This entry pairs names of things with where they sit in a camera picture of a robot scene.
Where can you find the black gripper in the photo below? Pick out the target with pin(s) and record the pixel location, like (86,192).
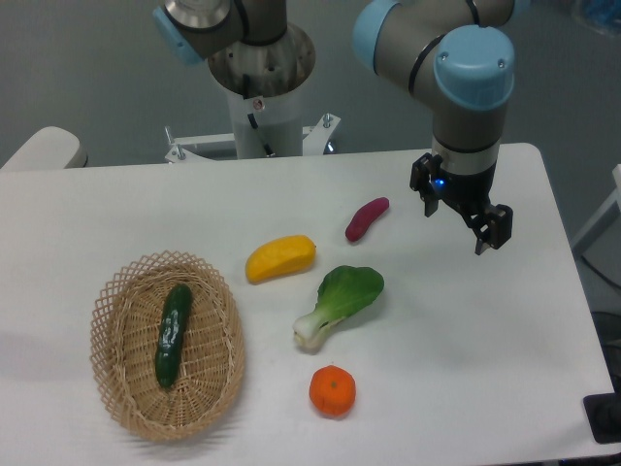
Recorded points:
(468,195)

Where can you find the white furniture frame at right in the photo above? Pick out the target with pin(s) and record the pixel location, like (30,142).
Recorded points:
(597,224)

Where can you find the yellow mango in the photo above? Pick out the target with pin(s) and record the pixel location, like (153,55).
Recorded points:
(280,257)

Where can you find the purple sweet potato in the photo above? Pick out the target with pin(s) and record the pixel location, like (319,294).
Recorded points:
(363,219)

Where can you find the black device at table edge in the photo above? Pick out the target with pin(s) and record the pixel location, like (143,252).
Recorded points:
(603,413)

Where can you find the green cucumber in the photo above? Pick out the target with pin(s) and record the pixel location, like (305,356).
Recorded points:
(175,315)

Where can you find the orange tangerine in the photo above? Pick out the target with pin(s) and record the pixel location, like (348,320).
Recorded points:
(332,391)

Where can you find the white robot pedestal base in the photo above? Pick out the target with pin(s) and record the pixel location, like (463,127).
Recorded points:
(262,72)

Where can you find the green bok choy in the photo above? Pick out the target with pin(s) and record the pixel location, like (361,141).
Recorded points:
(344,292)

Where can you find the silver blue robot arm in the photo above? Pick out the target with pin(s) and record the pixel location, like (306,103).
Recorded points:
(451,56)

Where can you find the white chair armrest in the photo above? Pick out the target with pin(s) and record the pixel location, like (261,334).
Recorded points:
(50,148)

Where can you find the woven wicker basket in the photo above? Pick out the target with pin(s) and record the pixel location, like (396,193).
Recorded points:
(124,331)

